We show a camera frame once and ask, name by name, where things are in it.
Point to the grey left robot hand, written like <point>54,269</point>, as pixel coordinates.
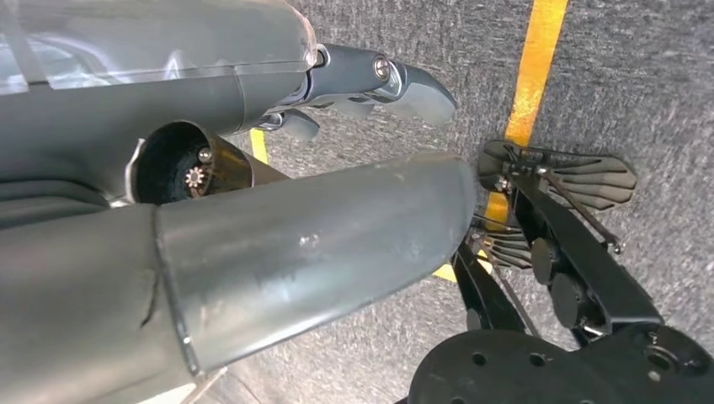
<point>279,251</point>

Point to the black robot foot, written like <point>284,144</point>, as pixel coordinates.
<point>597,178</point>
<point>507,248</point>

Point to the black robot hip plate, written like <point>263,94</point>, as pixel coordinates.
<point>530,373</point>

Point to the yellow floor tape square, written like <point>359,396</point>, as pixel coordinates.
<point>532,67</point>

